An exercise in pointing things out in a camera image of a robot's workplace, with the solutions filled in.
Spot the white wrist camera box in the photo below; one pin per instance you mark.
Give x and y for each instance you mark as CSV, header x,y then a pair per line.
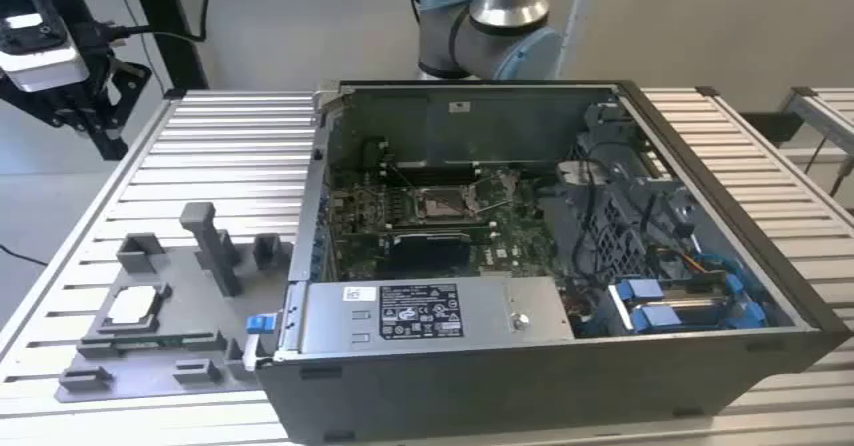
x,y
40,68

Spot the grey parts rack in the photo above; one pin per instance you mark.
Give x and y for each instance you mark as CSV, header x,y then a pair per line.
x,y
173,311

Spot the aluminium side table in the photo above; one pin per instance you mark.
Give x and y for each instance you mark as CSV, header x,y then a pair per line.
x,y
823,111

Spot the silver square CPU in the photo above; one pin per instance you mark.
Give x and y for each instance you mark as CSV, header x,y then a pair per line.
x,y
133,305

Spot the blue case latch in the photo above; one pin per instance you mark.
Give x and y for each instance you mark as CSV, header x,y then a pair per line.
x,y
259,324

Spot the grey drive cage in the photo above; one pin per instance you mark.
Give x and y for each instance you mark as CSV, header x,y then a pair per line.
x,y
614,226

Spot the green motherboard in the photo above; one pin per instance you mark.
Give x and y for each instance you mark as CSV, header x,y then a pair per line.
x,y
514,246

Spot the silver locking lever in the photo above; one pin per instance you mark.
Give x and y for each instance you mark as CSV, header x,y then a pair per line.
x,y
495,206

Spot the black open PC case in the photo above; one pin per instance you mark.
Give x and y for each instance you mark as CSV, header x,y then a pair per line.
x,y
507,396

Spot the green RAM stick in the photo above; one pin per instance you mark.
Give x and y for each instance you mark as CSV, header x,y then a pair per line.
x,y
153,340

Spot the blue disk carrier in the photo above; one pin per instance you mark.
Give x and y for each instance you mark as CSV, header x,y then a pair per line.
x,y
657,318
639,289

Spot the white sticker on case wall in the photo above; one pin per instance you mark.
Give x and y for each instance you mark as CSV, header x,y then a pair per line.
x,y
459,106

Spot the silver power supply unit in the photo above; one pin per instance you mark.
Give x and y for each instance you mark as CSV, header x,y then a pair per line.
x,y
480,316

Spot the black RAM slot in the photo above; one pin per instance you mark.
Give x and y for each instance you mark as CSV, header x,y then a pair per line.
x,y
434,167
434,177

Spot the CPU socket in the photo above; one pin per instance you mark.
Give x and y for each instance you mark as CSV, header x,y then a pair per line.
x,y
446,205

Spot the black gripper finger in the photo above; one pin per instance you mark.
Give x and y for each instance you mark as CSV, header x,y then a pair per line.
x,y
40,106
127,83

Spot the black frame post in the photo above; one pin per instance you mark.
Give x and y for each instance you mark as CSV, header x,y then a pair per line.
x,y
169,16

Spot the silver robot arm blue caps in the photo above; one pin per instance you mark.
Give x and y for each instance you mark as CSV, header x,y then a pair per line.
x,y
487,41

